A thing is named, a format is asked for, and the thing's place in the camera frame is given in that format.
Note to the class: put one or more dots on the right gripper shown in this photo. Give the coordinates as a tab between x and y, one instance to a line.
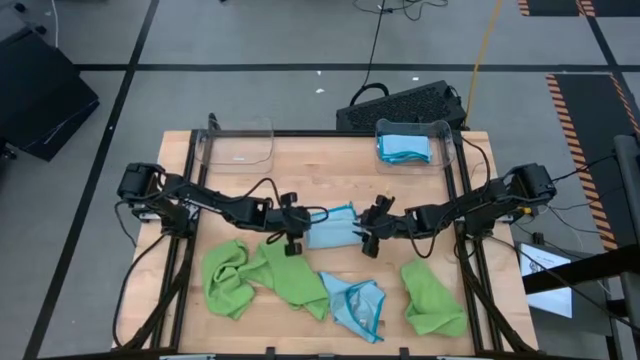
387	227

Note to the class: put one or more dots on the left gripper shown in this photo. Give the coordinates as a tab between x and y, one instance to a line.
290	222

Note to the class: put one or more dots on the blue microfiber towel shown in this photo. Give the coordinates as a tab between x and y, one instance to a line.
335	230
405	148
355	310

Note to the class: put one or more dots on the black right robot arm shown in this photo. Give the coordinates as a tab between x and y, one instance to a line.
500	197

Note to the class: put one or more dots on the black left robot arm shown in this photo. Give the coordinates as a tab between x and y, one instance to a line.
210	200

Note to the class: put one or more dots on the green microfiber towel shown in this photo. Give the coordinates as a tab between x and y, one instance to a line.
430	305
225	290
295	285

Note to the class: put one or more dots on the clear plastic bin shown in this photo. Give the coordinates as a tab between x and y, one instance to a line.
240	150
440	150

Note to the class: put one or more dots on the black perforated computer case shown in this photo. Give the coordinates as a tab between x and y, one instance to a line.
400	107

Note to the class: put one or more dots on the white printed sheet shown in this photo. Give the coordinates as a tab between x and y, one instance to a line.
550	300

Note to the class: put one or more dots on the black metal beam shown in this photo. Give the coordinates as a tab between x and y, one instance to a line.
575	272

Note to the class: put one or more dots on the hazard-striped black floor mat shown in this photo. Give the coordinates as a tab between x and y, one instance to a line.
550	6
590	125

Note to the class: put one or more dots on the black equipment case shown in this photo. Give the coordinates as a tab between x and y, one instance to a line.
40	100

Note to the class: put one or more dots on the gray metal post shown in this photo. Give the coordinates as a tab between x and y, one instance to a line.
629	190

